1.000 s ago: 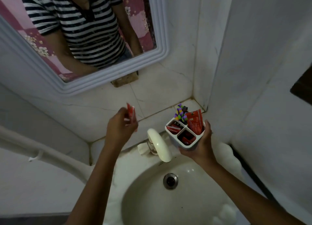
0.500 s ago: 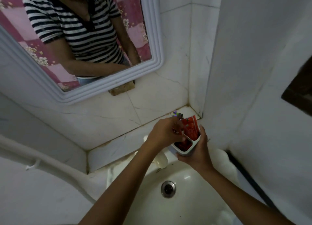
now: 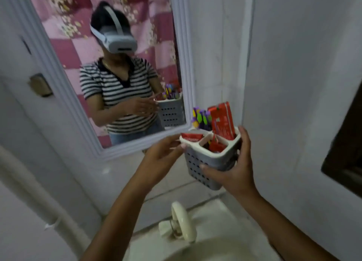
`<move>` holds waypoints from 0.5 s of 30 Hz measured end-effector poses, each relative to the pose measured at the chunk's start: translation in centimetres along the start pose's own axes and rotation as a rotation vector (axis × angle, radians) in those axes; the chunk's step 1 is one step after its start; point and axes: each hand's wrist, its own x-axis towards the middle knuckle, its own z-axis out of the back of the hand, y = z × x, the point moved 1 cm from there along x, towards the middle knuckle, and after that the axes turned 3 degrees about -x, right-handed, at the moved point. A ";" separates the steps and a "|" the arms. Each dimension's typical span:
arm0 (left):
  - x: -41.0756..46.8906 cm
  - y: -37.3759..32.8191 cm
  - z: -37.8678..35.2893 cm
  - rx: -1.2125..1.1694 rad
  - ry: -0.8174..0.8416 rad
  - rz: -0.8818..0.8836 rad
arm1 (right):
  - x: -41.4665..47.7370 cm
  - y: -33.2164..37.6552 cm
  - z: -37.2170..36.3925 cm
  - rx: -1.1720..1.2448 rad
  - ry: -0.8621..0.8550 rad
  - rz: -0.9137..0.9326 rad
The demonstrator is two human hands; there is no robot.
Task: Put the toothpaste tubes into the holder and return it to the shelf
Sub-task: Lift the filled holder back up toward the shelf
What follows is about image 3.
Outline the person's left hand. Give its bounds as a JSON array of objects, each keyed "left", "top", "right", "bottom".
[{"left": 140, "top": 134, "right": 189, "bottom": 186}]

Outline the person's right hand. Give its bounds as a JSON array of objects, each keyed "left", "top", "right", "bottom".
[{"left": 199, "top": 125, "right": 257, "bottom": 198}]

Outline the grey perforated plastic basket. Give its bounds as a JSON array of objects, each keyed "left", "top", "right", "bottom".
[{"left": 179, "top": 127, "right": 242, "bottom": 191}]

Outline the person's left forearm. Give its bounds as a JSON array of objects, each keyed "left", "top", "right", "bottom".
[{"left": 80, "top": 168, "right": 164, "bottom": 261}]

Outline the person's right forearm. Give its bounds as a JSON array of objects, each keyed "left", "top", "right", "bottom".
[{"left": 232, "top": 189, "right": 341, "bottom": 261}]

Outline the small red toothpaste tube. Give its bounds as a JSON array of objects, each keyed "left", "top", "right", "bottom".
[{"left": 181, "top": 133, "right": 204, "bottom": 143}]

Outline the crumpled red toothpaste tube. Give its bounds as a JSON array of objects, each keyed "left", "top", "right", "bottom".
[{"left": 208, "top": 135, "right": 227, "bottom": 153}]

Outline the bunch of colourful toothbrushes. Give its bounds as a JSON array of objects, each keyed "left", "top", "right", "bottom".
[{"left": 191, "top": 107, "right": 212, "bottom": 131}]

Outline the large red toothpaste tube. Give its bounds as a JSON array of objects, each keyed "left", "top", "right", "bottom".
[{"left": 208, "top": 101, "right": 237, "bottom": 141}]

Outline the cream tap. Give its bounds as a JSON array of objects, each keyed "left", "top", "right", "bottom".
[{"left": 158, "top": 201, "right": 198, "bottom": 244}]

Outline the white sink basin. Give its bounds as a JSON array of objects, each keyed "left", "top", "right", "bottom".
[{"left": 124, "top": 198, "right": 283, "bottom": 261}]

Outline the white framed wall mirror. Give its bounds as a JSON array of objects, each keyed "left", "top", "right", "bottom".
[{"left": 2, "top": 0, "right": 196, "bottom": 161}]

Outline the white wall pipe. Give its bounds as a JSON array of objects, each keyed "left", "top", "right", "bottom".
[{"left": 0, "top": 144, "right": 91, "bottom": 259}]

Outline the brown wall switch box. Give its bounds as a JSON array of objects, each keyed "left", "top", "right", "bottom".
[{"left": 29, "top": 73, "right": 54, "bottom": 98}]

